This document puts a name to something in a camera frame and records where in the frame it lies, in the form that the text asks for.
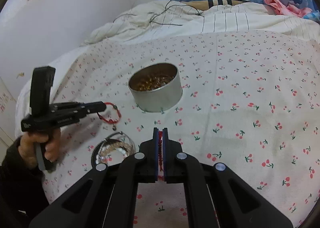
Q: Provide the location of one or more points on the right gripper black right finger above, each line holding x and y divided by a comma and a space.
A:
216, 196

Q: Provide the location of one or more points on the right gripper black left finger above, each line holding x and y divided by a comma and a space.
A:
106, 195

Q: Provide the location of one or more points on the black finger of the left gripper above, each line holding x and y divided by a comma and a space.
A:
91, 112
94, 106

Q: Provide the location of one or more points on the thin silver bangle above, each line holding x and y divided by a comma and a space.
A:
120, 140

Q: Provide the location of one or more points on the person's left forearm dark sleeve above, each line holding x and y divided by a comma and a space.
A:
22, 195

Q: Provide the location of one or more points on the person's left hand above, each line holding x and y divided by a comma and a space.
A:
26, 148

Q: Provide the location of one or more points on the round silver metal tin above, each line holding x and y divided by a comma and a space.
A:
157, 87

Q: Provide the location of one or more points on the cherry print bed sheet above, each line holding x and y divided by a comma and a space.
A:
249, 100

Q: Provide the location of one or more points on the white striped duvet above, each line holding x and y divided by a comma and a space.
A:
164, 18

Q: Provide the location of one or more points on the striped beige pillow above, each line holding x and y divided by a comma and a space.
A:
204, 5

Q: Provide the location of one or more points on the pink cloth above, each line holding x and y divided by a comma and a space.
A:
289, 10

